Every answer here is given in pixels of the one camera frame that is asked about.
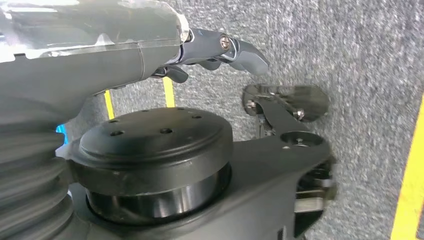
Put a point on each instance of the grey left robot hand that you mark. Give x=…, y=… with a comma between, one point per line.
x=82, y=49

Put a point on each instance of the black robot leg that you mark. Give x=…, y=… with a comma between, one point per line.
x=159, y=149

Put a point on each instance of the black robot foot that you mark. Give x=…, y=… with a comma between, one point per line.
x=308, y=99

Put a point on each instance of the yellow floor tape square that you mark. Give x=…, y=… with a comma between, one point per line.
x=410, y=185

